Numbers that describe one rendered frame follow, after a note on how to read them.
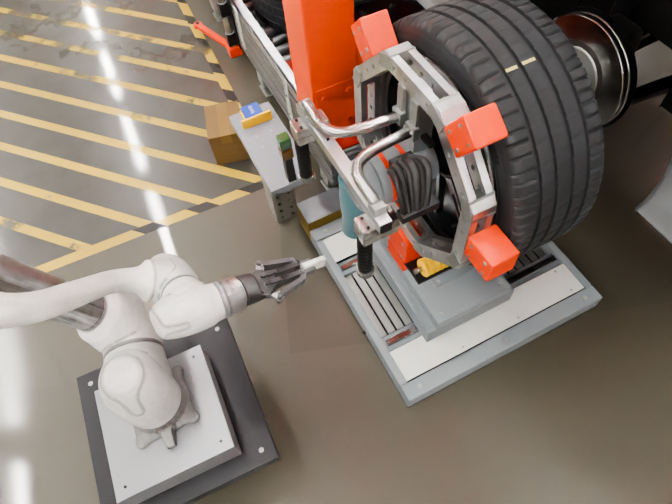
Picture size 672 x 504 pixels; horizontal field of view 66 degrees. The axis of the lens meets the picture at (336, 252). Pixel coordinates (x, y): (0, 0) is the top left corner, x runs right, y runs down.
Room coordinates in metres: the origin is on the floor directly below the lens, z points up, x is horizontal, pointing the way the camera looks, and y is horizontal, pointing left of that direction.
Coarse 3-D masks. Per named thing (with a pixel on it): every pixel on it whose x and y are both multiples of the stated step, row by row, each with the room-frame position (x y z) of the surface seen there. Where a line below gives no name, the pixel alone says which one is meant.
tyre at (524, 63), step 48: (480, 0) 1.05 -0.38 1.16; (528, 0) 1.01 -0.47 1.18; (432, 48) 0.95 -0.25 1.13; (480, 48) 0.87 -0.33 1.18; (528, 48) 0.87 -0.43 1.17; (480, 96) 0.78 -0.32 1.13; (528, 96) 0.77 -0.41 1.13; (576, 96) 0.78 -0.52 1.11; (528, 144) 0.69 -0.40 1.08; (576, 144) 0.71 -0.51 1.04; (528, 192) 0.64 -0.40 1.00; (576, 192) 0.66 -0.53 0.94; (528, 240) 0.61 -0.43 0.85
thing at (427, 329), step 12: (384, 252) 1.06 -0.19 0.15; (384, 264) 0.99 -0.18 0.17; (384, 276) 0.98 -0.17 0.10; (396, 276) 0.95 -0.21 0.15; (396, 288) 0.90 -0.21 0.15; (408, 288) 0.89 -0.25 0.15; (408, 300) 0.84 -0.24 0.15; (504, 300) 0.82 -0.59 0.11; (408, 312) 0.81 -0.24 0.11; (420, 312) 0.79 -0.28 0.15; (480, 312) 0.78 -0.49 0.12; (420, 324) 0.74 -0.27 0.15; (432, 324) 0.74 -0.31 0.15; (456, 324) 0.74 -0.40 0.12; (432, 336) 0.70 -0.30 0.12
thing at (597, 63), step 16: (576, 16) 1.19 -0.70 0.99; (592, 16) 1.17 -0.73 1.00; (576, 32) 1.18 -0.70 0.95; (592, 32) 1.13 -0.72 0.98; (608, 32) 1.10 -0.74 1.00; (576, 48) 1.15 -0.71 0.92; (592, 48) 1.12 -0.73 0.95; (608, 48) 1.07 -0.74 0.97; (624, 48) 1.06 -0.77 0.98; (592, 64) 1.09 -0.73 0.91; (608, 64) 1.06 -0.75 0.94; (624, 64) 1.04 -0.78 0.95; (592, 80) 1.07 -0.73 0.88; (608, 80) 1.04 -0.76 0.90; (624, 80) 1.00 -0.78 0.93; (608, 96) 1.02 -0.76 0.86; (624, 96) 1.00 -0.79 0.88; (608, 112) 1.00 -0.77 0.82
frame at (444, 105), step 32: (384, 64) 0.97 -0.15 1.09; (416, 64) 0.93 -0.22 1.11; (416, 96) 0.85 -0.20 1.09; (448, 96) 0.81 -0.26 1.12; (448, 160) 0.72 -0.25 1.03; (480, 160) 0.70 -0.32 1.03; (480, 192) 0.66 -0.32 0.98; (416, 224) 0.87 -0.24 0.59; (480, 224) 0.65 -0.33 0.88; (448, 256) 0.66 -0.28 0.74
